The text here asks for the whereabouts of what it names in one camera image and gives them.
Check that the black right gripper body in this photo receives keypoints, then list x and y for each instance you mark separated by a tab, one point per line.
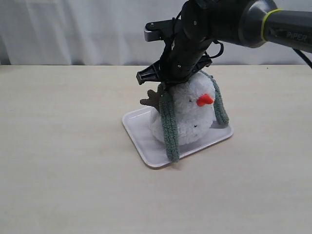
184	53

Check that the white plush snowman toy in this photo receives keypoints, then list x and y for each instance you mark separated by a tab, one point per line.
193	106

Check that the white rectangular plastic tray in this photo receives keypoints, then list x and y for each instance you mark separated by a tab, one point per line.
152	151

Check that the green fleece scarf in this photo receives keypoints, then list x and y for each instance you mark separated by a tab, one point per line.
168	118

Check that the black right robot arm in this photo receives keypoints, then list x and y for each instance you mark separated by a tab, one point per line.
247	23

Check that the white backdrop curtain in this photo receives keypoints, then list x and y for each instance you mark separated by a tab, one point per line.
81	32

